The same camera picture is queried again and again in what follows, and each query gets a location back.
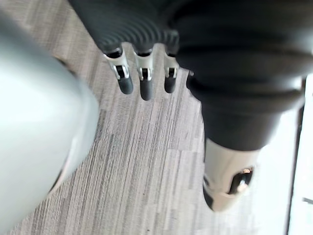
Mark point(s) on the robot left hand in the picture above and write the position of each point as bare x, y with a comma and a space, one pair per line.
220, 61

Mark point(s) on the silver robot leg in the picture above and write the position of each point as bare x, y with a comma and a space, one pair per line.
36, 117

